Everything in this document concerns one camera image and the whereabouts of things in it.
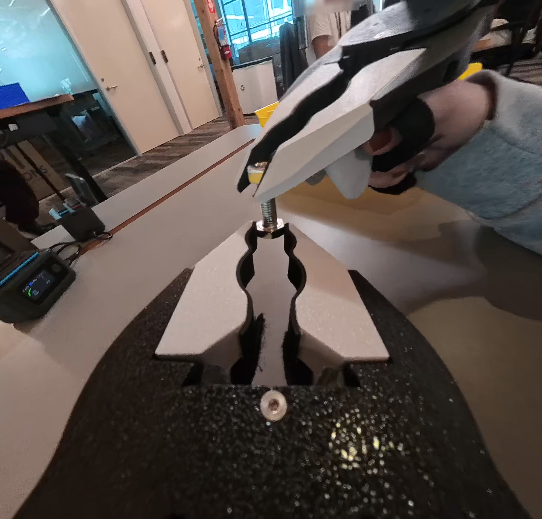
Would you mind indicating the yellow plastic bin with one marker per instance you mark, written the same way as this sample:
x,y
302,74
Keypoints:
x,y
266,112

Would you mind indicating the cardboard box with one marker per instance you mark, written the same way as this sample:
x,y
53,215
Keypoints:
x,y
29,163

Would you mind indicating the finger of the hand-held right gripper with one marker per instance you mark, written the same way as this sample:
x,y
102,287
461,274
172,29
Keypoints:
x,y
305,87
338,125

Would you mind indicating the person's right forearm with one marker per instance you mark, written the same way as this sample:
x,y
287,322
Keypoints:
x,y
499,167

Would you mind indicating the black hanging jacket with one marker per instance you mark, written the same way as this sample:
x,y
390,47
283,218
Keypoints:
x,y
292,57

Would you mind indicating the black charger dock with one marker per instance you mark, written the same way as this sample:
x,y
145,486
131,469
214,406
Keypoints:
x,y
82,224

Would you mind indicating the white door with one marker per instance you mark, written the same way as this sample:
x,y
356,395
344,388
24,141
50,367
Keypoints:
x,y
178,40
106,40

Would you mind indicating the dark rounded object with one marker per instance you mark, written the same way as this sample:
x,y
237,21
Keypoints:
x,y
17,197

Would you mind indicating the white recycling bin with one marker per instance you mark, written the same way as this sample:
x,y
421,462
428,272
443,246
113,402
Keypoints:
x,y
254,87

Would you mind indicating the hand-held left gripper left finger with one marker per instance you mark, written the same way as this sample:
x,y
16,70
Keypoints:
x,y
203,311

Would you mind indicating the wooden top desk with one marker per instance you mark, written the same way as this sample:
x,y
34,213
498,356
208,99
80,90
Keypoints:
x,y
42,102

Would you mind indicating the steel hex nut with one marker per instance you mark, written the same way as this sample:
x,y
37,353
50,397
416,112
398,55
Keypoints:
x,y
269,229

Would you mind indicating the red fire extinguisher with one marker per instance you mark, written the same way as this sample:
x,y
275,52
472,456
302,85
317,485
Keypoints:
x,y
223,40

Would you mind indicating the wooden post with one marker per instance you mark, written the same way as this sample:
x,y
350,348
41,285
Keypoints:
x,y
226,95

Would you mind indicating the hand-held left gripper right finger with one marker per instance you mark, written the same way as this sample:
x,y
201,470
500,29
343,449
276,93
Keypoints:
x,y
338,311

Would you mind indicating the steel hex bolt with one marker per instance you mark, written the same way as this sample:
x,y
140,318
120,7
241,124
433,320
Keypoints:
x,y
269,212

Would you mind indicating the blue plastic bin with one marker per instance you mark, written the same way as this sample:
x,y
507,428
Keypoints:
x,y
12,95

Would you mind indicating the black display power device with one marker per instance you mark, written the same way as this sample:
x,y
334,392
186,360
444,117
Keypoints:
x,y
38,286

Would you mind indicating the person's right hand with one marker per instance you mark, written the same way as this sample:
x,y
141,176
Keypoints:
x,y
461,112

